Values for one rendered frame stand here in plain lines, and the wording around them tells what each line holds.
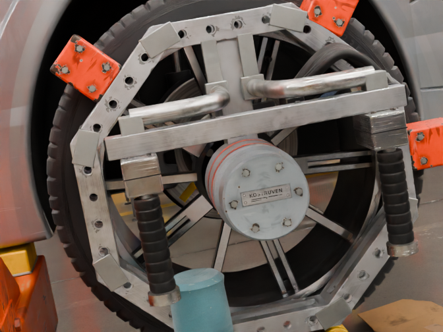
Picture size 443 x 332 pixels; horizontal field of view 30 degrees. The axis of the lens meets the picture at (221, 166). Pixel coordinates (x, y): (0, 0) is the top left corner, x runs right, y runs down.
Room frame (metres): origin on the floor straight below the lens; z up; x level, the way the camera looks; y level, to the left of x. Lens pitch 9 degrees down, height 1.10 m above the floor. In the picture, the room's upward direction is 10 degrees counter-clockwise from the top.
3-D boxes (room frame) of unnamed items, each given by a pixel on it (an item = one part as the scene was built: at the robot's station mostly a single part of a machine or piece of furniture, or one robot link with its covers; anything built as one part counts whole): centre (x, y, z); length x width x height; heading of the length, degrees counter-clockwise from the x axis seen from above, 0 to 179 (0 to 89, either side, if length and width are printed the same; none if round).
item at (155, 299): (1.09, 0.11, 0.83); 0.04 x 0.04 x 0.16
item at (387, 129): (1.15, -0.23, 0.93); 0.09 x 0.05 x 0.05; 6
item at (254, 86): (1.23, -0.15, 1.03); 0.19 x 0.18 x 0.11; 6
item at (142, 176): (1.12, 0.11, 0.93); 0.09 x 0.05 x 0.05; 6
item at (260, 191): (1.27, -0.05, 0.85); 0.21 x 0.14 x 0.14; 6
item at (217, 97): (1.21, 0.05, 1.03); 0.19 x 0.18 x 0.11; 6
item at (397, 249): (1.12, -0.23, 0.83); 0.04 x 0.04 x 0.16
